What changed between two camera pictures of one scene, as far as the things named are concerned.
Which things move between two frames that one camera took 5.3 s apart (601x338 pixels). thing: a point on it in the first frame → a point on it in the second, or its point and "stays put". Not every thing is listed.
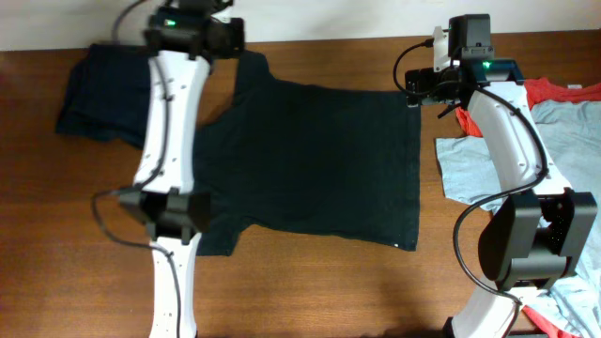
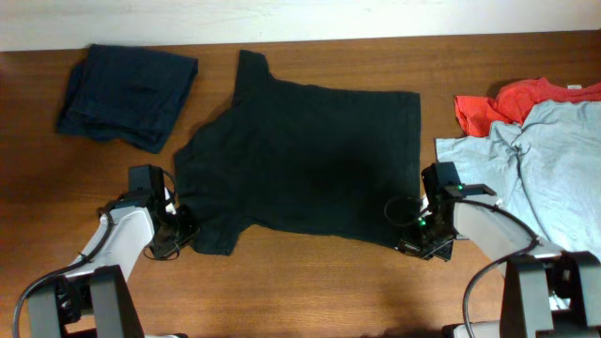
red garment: [540, 90] stays put
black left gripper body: [232, 39] → [184, 227]
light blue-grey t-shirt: [571, 133] stays put
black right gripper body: [432, 85] → [434, 238]
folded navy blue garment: [107, 95] stays put
